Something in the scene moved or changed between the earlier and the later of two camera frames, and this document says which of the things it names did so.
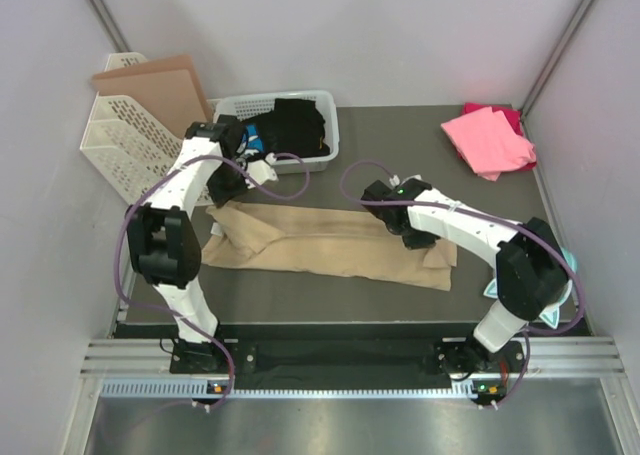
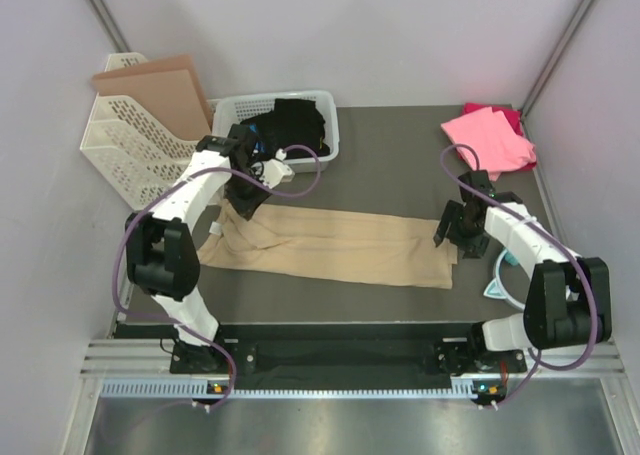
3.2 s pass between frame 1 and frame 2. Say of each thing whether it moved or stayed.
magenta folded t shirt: stayed
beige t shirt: stayed
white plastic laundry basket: stayed
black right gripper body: moved
